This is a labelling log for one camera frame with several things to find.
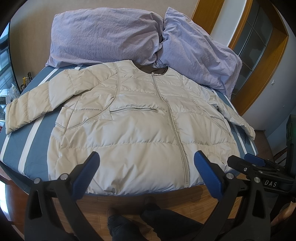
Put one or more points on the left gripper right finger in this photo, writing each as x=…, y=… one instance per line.
x=241, y=212

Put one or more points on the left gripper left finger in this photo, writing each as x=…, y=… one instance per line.
x=42, y=221

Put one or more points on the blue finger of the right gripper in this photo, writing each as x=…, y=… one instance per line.
x=257, y=161

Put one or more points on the beige puffer jacket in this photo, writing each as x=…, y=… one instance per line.
x=146, y=127

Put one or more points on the person's right hand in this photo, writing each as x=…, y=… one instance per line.
x=284, y=214

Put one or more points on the person's dark shoes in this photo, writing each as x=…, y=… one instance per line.
x=167, y=224

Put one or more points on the right lavender pillow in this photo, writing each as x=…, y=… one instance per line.
x=189, y=49

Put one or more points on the lavender pillow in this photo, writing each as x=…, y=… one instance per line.
x=101, y=35
x=189, y=49

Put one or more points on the cluttered bedside table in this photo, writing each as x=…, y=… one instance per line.
x=11, y=93

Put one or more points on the left lavender pillow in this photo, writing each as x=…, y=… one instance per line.
x=101, y=35

